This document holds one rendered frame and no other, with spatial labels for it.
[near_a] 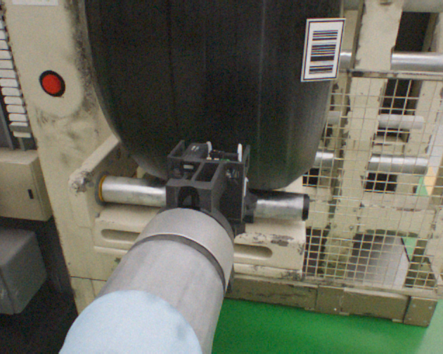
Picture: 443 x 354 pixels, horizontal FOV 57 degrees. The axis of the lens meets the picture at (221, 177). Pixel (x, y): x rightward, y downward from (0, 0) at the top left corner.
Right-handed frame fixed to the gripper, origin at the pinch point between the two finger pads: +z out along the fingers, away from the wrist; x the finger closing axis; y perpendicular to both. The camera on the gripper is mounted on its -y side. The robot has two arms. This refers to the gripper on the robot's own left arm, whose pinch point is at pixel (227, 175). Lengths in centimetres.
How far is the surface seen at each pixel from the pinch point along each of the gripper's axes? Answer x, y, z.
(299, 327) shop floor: -18, -92, 76
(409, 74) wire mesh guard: -34, 6, 57
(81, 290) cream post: 36, -40, 21
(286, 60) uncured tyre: -6.3, 14.9, -4.5
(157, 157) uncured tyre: 9.4, 1.3, 0.9
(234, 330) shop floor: 6, -93, 71
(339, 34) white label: -11.2, 17.4, -3.1
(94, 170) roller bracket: 23.3, -5.3, 9.9
